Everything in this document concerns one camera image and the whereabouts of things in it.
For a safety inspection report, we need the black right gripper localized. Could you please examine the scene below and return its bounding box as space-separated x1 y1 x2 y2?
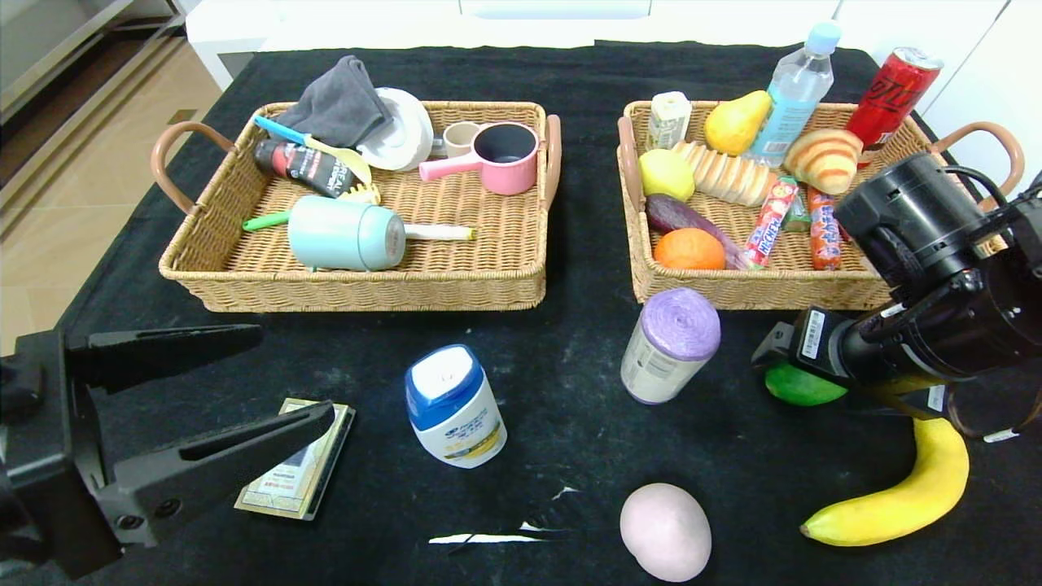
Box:
750 304 883 388

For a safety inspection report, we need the purple toy eggplant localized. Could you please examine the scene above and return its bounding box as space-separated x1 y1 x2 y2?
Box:
645 193 754 271

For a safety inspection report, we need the small beige cup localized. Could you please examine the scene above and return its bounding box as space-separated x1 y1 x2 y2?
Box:
442 120 484 159

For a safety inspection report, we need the pink saucepan cup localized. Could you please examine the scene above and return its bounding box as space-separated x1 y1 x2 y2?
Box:
418 122 540 196

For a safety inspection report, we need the braided black tagged cable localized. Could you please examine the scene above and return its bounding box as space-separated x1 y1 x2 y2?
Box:
928 384 1042 444

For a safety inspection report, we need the yellow toy pear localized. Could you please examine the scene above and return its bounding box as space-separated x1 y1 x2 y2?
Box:
704 90 773 157

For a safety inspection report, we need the striped toy croissant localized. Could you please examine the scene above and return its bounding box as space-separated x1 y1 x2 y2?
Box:
783 129 864 196

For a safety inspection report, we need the black table cloth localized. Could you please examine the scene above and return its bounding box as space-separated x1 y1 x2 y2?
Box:
0 41 1042 586

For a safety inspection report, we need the clear water bottle blue label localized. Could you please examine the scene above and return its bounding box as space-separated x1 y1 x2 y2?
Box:
747 21 842 168

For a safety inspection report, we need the black bottle red label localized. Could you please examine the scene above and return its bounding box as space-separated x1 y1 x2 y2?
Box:
253 138 357 199

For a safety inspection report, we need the white drink carton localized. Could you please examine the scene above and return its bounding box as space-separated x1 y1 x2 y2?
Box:
646 91 693 152

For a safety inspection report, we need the green toy lime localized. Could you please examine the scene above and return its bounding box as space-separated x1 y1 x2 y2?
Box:
764 362 849 408

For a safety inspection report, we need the wicker basket holding food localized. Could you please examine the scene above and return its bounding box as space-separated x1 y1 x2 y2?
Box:
616 99 1024 312

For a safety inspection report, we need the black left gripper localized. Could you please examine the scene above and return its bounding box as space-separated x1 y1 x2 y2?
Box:
0 323 330 581

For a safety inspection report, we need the green chewing gum pack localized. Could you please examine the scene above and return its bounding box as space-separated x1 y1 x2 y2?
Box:
777 176 812 234

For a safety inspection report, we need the yellow toy banana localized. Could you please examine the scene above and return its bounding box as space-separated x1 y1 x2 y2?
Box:
799 415 970 548

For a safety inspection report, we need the smooth black camera cable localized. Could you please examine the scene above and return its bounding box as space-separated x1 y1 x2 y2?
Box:
944 165 1014 214

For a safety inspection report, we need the white bottle blue cap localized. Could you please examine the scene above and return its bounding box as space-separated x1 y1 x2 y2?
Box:
405 343 508 470

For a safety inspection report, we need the blue handled yellow spoon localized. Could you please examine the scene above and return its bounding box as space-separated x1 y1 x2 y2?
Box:
252 115 374 188

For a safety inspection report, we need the white plate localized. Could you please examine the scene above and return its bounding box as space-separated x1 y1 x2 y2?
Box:
357 87 435 172

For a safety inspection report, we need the pale purple toy ball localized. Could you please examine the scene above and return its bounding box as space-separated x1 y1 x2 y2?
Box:
620 483 713 583

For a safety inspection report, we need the orange sausage stick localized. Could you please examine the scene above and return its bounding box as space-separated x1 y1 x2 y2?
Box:
806 187 845 271

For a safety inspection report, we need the light teal mug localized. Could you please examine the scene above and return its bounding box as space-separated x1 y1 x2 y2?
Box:
287 195 406 272

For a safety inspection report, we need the round yellow toy lemon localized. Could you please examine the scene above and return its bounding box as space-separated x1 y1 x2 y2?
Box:
639 149 697 203

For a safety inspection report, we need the orange toy tangerine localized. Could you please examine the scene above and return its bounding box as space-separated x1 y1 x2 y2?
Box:
654 228 726 271

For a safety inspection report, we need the red soda can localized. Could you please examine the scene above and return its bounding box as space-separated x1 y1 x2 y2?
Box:
844 47 943 168

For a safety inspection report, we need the sliced toy bread loaf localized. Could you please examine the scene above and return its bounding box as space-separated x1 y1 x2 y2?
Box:
672 141 781 208

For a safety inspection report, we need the grey metal shelf unit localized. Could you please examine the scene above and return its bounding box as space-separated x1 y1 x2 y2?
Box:
0 0 192 212

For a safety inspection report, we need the beige playing card box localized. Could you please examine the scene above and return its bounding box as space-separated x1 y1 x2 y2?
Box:
234 398 357 521

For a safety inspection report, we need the purple trash bag roll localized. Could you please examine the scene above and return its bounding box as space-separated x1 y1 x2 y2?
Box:
620 287 722 406

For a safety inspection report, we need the wicker basket holding utensils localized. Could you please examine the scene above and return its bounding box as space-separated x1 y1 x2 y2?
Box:
151 100 563 313

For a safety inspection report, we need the grey folded cloth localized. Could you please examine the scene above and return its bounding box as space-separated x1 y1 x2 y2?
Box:
277 55 396 150

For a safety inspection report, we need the red chewy candy stick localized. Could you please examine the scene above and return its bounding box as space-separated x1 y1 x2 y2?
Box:
742 179 800 269

